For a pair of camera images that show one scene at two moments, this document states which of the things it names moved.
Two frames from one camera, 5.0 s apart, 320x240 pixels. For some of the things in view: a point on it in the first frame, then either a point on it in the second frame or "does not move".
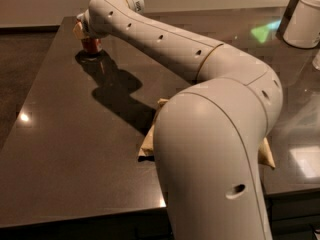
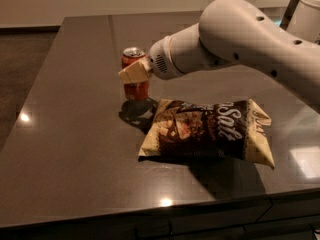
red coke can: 90,45 to 134,91
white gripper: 84,25 to 159,59
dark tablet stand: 287,14 does not move
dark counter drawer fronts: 291,217 does not move
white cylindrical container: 303,29 does not move
